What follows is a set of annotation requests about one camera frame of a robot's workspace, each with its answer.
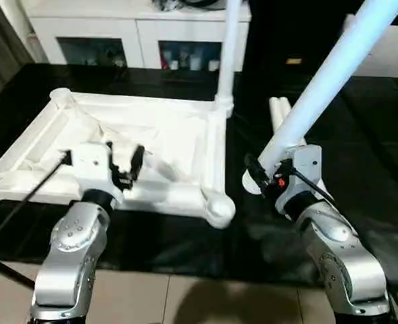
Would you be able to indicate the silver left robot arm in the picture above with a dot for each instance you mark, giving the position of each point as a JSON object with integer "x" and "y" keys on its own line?
{"x": 73, "y": 256}

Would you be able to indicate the grey round helmet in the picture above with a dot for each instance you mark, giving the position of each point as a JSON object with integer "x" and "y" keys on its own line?
{"x": 205, "y": 3}

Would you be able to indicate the light grey pillow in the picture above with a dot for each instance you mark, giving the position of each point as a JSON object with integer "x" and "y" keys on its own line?
{"x": 388, "y": 54}

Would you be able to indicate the small yellow label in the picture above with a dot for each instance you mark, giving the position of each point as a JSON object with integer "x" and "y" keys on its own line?
{"x": 293, "y": 61}

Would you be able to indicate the black work mat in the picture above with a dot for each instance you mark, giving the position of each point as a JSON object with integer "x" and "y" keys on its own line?
{"x": 185, "y": 256}

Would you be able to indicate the white plastic table top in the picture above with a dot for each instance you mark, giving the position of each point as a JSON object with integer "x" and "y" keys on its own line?
{"x": 151, "y": 135}

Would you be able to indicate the white plastic table leg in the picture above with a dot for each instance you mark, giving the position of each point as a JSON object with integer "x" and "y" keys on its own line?
{"x": 274, "y": 111}
{"x": 228, "y": 54}
{"x": 284, "y": 108}
{"x": 334, "y": 74}

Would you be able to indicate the white glass-door cabinet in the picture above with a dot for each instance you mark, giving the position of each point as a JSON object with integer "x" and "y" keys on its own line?
{"x": 117, "y": 27}

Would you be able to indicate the small clutter pile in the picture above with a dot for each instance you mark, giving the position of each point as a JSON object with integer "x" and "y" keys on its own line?
{"x": 168, "y": 5}

